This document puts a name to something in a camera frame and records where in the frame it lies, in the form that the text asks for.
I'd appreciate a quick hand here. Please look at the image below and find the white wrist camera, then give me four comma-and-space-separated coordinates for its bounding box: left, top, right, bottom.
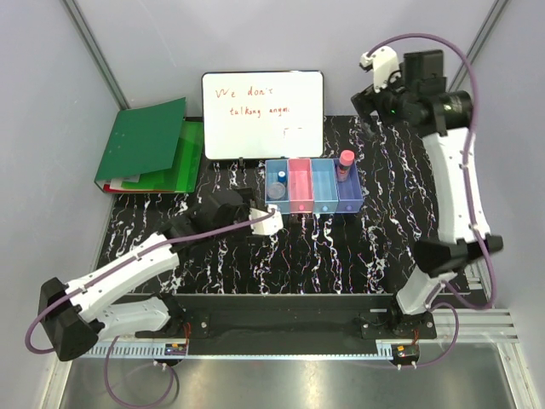
249, 204, 284, 236
359, 46, 402, 94

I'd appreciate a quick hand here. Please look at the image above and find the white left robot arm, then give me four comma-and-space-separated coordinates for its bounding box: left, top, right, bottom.
31, 190, 273, 361

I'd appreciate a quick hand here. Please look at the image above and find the green translucent file folder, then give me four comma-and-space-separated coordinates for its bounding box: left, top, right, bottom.
121, 121, 204, 193

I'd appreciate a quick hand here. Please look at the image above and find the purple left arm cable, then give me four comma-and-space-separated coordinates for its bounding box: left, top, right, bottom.
24, 208, 276, 406

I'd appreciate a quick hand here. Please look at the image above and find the purple plastic bin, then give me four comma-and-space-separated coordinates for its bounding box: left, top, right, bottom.
334, 158, 364, 214

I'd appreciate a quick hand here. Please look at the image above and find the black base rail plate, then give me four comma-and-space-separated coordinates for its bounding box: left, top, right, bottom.
134, 292, 438, 357

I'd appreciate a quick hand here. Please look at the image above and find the green ring binder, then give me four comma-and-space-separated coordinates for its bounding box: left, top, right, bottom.
95, 97, 186, 192

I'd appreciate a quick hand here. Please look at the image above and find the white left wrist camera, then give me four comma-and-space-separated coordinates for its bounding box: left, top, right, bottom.
249, 204, 284, 236

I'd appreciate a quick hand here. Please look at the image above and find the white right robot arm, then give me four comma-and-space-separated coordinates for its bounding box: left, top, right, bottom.
352, 46, 503, 338

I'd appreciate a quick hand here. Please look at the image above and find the light blue bin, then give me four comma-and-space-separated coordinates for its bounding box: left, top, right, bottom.
265, 159, 290, 215
311, 158, 339, 214

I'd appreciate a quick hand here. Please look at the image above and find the pink plastic bin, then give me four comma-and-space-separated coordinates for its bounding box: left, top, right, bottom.
288, 158, 314, 214

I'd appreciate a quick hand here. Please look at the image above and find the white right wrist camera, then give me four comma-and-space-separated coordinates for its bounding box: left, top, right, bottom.
359, 46, 402, 94

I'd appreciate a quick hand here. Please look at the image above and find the clear jar of clips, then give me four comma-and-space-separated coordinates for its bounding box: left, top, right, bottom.
267, 181, 286, 201

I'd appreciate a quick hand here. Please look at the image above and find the white dry-erase board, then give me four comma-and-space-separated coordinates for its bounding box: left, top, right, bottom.
201, 71, 324, 160

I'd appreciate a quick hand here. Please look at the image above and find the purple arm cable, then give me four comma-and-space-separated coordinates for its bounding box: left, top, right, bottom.
24, 208, 276, 406
368, 32, 497, 371

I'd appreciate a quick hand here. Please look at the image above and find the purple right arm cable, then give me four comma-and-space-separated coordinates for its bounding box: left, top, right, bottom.
368, 32, 497, 371

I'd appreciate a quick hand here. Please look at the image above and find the black marble pattern mat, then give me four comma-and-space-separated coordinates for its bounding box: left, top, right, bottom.
83, 113, 491, 310

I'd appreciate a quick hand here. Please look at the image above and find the aluminium frame rail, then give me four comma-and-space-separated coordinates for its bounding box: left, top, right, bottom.
66, 308, 518, 365

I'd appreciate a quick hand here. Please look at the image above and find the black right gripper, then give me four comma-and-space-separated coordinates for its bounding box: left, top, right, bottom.
350, 65, 416, 138

